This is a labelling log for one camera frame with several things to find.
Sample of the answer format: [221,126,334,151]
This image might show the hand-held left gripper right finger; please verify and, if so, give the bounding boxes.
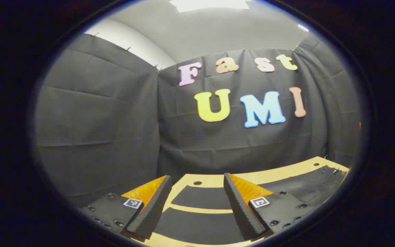
[223,173,323,242]

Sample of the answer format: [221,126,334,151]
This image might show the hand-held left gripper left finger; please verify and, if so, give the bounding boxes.
[77,175,172,242]

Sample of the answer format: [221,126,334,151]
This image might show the dark grey jeans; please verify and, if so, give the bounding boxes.
[154,165,349,245]

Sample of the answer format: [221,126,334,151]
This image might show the black backdrop cloth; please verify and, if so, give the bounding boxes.
[35,33,362,207]

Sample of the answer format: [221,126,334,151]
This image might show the large ceiling light panel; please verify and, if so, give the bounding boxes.
[169,0,251,13]

